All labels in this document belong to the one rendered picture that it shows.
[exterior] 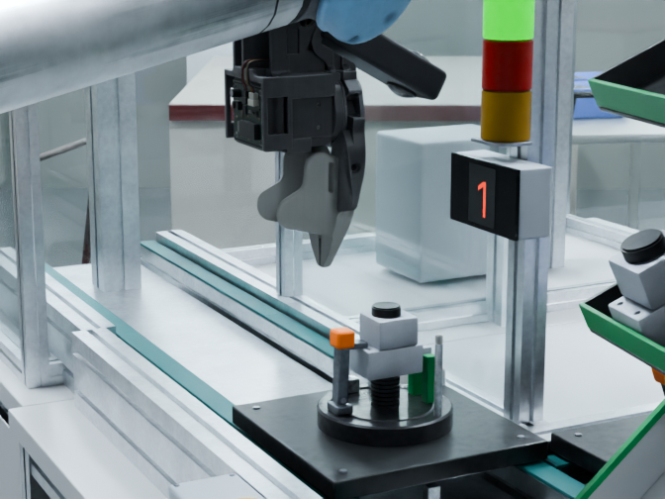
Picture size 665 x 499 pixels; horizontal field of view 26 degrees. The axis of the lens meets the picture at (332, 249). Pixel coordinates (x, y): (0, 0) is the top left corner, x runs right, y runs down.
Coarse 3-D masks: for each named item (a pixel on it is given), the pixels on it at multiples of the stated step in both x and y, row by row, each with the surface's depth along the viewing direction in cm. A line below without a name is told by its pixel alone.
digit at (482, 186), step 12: (480, 168) 144; (492, 168) 142; (480, 180) 144; (492, 180) 142; (480, 192) 144; (492, 192) 143; (480, 204) 145; (492, 204) 143; (468, 216) 147; (480, 216) 145; (492, 216) 143; (492, 228) 143
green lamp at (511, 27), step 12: (492, 0) 139; (504, 0) 139; (516, 0) 139; (528, 0) 139; (492, 12) 140; (504, 12) 139; (516, 12) 139; (528, 12) 140; (492, 24) 140; (504, 24) 139; (516, 24) 139; (528, 24) 140; (492, 36) 140; (504, 36) 140; (516, 36) 140; (528, 36) 140
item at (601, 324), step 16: (608, 288) 103; (592, 304) 103; (608, 304) 103; (592, 320) 102; (608, 320) 99; (608, 336) 100; (624, 336) 97; (640, 336) 95; (640, 352) 96; (656, 352) 93; (656, 368) 95
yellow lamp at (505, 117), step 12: (492, 96) 141; (504, 96) 141; (516, 96) 141; (528, 96) 142; (492, 108) 142; (504, 108) 141; (516, 108) 141; (528, 108) 142; (492, 120) 142; (504, 120) 141; (516, 120) 141; (528, 120) 142; (480, 132) 144; (492, 132) 142; (504, 132) 142; (516, 132) 142; (528, 132) 143
